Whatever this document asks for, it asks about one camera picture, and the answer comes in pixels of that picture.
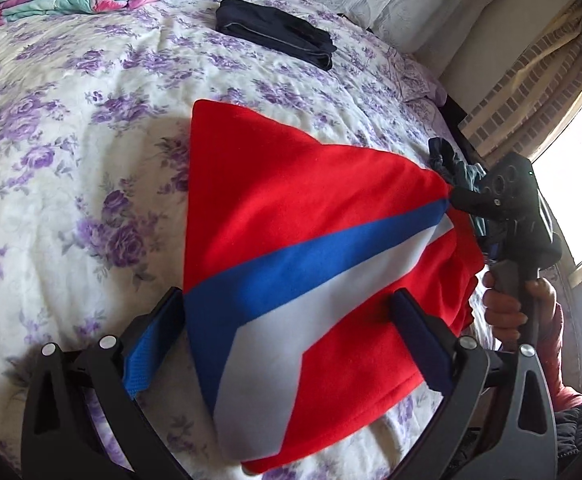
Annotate folded dark navy pants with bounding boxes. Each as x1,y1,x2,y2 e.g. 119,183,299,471
215,0,338,72

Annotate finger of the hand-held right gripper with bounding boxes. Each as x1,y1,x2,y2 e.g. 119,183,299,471
448,186,502,221

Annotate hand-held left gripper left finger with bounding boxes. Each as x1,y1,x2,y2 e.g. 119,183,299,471
21,286,187,480

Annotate dark blue jeans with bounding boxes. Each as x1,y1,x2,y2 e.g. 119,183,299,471
427,136,492,261

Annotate person's right hand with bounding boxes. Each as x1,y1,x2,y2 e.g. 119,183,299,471
481,269,558,348

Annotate purple floral bedsheet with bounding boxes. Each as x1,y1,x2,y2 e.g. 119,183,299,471
0,0,472,480

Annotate red blue white sweater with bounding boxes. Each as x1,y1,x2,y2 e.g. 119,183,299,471
182,99,487,476

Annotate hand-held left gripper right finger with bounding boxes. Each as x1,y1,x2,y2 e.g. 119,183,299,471
390,287,558,480

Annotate brick pattern curtain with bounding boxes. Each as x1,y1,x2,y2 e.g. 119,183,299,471
458,5,582,161

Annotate purple floral pillow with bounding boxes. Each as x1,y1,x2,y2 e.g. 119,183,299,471
396,55,449,106

